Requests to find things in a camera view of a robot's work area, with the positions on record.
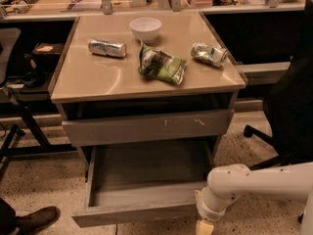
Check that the black office chair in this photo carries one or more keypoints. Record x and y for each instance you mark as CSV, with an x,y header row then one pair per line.
x,y
288,106

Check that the white bowl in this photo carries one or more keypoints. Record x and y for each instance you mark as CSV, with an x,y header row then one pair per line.
x,y
145,29

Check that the brown shoe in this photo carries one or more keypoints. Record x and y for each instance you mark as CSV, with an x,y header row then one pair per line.
x,y
37,220

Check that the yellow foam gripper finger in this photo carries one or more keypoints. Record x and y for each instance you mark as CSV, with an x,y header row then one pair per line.
x,y
204,227

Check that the green chip bag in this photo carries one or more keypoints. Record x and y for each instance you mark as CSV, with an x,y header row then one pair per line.
x,y
159,65

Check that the silver soda can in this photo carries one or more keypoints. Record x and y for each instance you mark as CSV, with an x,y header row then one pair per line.
x,y
107,48

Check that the grey drawer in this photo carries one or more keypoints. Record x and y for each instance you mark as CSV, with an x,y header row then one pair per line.
x,y
115,130
143,181

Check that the grey top drawer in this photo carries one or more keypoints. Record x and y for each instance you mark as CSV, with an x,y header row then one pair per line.
x,y
115,130

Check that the grey drawer cabinet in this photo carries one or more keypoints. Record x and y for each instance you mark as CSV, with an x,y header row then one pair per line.
x,y
93,86

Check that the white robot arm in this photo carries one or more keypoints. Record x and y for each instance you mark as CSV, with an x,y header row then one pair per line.
x,y
226,184

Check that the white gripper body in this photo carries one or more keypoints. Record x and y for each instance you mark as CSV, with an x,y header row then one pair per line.
x,y
204,211

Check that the black box with label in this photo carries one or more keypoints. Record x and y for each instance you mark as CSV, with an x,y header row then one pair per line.
x,y
46,55

